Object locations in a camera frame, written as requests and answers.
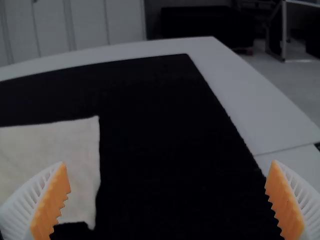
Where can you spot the pale towel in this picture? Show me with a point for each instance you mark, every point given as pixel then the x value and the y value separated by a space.
pixel 50 142

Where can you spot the black crate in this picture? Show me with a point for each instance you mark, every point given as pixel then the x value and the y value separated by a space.
pixel 200 22

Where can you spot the black mat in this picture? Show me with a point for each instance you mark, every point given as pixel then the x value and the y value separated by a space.
pixel 162 125

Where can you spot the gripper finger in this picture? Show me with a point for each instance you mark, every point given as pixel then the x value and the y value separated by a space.
pixel 37 207
pixel 290 205

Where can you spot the grey cupboard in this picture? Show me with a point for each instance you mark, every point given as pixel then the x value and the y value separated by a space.
pixel 75 25

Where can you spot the metal frame cart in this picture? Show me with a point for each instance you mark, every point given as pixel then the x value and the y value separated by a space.
pixel 283 30

